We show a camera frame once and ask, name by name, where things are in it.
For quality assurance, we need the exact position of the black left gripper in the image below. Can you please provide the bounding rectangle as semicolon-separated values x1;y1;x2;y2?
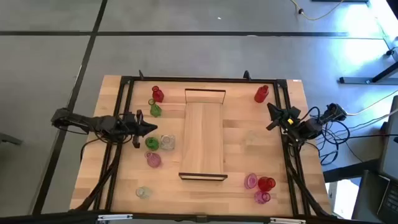
123;110;158;149

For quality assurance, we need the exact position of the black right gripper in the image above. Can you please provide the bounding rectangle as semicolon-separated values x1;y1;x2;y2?
266;102;302;135

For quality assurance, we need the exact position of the green round ribbed vase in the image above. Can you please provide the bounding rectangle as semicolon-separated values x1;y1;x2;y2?
144;136;160;152

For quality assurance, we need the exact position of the green slender twisted vase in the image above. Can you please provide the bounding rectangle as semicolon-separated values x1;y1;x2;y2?
147;98;163;118

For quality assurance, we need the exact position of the clear patterned square vase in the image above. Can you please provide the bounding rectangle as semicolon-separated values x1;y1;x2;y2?
160;134;176;151

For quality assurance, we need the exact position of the red tall ribbed vase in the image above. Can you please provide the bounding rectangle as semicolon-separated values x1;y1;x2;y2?
254;85;270;104

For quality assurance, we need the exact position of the clear tall bottle vase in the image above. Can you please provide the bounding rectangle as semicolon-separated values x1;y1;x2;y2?
244;129;259;142

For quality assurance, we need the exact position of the pink diamond-pattern tall vase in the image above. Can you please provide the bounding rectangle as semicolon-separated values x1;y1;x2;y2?
144;151;162;169

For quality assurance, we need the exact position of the red square glass vase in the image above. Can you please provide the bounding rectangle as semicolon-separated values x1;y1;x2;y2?
151;85;165;103

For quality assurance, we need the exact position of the clear small ribbed vase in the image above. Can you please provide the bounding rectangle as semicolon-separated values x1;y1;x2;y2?
135;185;153;200

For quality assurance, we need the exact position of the red round glass vase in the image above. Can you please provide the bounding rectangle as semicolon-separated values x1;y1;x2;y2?
257;176;277;192

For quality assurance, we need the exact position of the pink wide ribbed vase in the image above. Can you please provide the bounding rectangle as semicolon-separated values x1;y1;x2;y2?
244;172;259;190

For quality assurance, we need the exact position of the pink small glass vase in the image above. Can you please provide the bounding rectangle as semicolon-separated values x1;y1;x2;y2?
253;190;272;205

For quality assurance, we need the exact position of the black metal desk leg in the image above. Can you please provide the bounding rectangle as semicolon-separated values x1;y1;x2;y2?
338;60;398;85

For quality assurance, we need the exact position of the gray equipment box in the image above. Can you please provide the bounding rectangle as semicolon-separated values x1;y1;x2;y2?
377;95;398;183

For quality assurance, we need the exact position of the dark gray keyboard device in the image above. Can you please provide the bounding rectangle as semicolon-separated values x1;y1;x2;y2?
351;169;398;224

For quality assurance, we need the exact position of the gray metal foot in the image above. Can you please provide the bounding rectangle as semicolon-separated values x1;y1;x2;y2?
0;132;23;146

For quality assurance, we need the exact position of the wooden shelf black metal frame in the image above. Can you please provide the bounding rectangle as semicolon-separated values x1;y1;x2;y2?
178;88;229;182

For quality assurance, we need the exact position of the black aluminium rig frame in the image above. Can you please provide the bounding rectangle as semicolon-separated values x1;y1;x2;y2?
70;70;335;224

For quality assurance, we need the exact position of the silver metal bracket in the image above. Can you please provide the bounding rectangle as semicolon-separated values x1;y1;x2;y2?
97;213;134;222
269;217;307;224

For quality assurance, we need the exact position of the white floor cable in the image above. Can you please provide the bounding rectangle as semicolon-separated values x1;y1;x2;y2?
346;89;398;116

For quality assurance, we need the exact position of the black cable bundle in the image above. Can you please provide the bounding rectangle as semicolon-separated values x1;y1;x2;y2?
310;105;398;166

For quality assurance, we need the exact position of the yellow floor cable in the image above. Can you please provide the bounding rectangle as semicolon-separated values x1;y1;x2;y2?
290;0;345;21

